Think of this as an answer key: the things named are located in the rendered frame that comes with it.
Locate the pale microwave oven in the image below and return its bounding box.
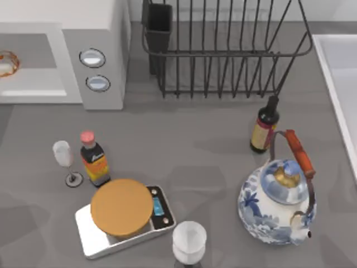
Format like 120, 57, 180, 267
0, 0, 132, 111

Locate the round orange wooden lid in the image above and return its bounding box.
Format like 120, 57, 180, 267
90, 178, 155, 242

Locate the white cup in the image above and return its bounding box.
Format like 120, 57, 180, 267
172, 221, 208, 265

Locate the black cutlery holder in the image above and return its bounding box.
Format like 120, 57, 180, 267
141, 0, 173, 75

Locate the round grey microwave knob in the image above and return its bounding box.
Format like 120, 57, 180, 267
85, 74, 112, 93
79, 47, 107, 69

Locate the blue and white teapot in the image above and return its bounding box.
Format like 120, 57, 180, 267
237, 129, 317, 246

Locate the clear wine glass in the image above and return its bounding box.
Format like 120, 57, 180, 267
52, 140, 84, 188

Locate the silver kitchen scale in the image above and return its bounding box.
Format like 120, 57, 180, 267
74, 184, 177, 260

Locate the dark wire dish rack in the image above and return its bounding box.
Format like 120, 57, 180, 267
141, 0, 313, 99

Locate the orange glass plate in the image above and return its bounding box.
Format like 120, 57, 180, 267
0, 50, 22, 78

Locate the dark bottle with yellow label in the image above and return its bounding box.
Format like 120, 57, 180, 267
249, 95, 280, 154

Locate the dark bottle with pink cap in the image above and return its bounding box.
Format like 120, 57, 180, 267
80, 130, 112, 188

